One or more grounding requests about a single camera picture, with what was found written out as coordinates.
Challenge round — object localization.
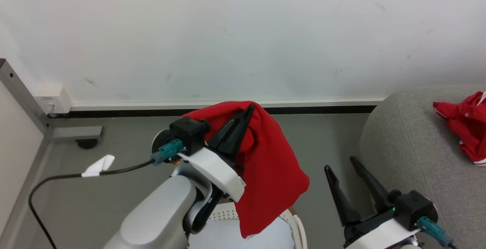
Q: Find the white cable tag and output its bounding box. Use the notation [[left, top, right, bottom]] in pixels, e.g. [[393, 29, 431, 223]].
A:
[[81, 154, 115, 178]]

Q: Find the white perforated laundry basket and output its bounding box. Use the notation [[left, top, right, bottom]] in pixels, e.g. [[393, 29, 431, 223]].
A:
[[207, 200, 308, 249]]

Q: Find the black caster foot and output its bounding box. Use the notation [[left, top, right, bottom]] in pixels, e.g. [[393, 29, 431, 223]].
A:
[[76, 138, 98, 150]]

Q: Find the black left camera cable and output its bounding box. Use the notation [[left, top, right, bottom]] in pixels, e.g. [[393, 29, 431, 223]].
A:
[[28, 159, 155, 249]]

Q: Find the grey metal frame post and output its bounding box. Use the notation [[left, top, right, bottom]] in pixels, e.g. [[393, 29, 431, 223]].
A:
[[0, 58, 104, 140]]

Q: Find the white and black baseboard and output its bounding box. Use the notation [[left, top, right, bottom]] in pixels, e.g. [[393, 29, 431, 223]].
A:
[[47, 98, 385, 119]]

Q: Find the white wall socket box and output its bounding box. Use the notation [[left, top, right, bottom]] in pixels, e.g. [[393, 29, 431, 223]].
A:
[[34, 85, 73, 115]]

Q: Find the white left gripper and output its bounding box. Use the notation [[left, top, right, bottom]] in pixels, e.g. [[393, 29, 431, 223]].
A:
[[178, 104, 256, 203]]

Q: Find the teal left camera connector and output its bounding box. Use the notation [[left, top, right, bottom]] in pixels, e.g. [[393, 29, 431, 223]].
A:
[[151, 139, 184, 165]]

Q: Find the red garment with white stripes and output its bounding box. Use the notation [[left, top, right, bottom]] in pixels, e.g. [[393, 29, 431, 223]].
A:
[[433, 91, 486, 166]]

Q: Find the teal camera connector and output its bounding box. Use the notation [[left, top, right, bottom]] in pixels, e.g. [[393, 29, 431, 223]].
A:
[[151, 139, 184, 165], [417, 216, 454, 248]]

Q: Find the teal right camera connector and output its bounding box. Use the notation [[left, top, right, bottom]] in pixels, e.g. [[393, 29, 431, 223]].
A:
[[417, 216, 454, 248]]

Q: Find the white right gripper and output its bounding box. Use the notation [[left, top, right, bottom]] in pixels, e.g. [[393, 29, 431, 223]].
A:
[[324, 156, 422, 249]]

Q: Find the grey fabric sofa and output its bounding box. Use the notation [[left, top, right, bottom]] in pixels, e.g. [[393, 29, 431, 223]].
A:
[[359, 85, 486, 249]]

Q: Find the beige partition panel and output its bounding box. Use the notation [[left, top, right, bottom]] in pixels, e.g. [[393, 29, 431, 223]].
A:
[[0, 80, 44, 238]]

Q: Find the plain red garment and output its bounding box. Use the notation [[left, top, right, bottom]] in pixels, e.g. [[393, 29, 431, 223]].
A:
[[182, 101, 310, 239]]

